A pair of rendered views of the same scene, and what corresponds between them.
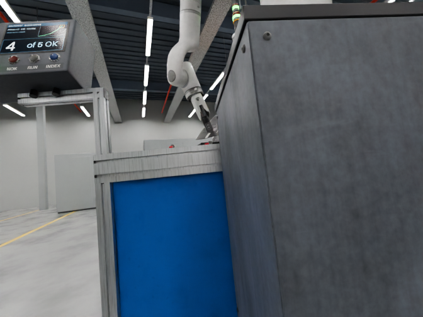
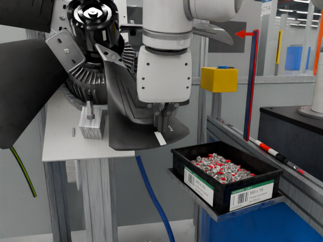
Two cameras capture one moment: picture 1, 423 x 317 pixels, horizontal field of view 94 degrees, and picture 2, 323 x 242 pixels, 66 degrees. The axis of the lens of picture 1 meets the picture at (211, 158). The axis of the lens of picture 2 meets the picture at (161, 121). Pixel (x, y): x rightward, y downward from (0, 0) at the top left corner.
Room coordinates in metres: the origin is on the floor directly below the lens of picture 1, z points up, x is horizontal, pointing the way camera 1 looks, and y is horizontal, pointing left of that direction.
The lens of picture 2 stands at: (0.95, 0.49, 1.12)
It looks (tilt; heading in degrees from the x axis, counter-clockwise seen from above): 15 degrees down; 265
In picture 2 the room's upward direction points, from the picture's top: straight up
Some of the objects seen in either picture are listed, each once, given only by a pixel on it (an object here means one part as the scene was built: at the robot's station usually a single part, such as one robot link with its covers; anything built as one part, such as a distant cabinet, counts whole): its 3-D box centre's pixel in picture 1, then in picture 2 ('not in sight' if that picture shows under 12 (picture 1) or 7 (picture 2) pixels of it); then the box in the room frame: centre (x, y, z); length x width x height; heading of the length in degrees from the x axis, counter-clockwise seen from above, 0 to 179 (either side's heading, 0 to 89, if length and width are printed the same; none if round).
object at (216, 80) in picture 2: not in sight; (217, 80); (0.62, -0.52, 1.02); 0.16 x 0.10 x 0.11; 93
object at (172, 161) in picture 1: (252, 155); (265, 164); (0.59, -0.12, 0.82); 0.90 x 0.04 x 0.08; 93
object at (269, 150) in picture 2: not in sight; (269, 150); (0.59, -0.11, 0.87); 0.14 x 0.01 x 0.01; 94
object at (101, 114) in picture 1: (102, 122); not in sight; (0.57, 0.31, 0.96); 0.03 x 0.03 x 0.20; 3
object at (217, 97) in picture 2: not in sight; (216, 103); (0.62, -0.52, 0.92); 0.03 x 0.03 x 0.12; 3
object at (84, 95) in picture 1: (64, 97); not in sight; (0.56, 0.41, 1.04); 0.24 x 0.03 x 0.03; 93
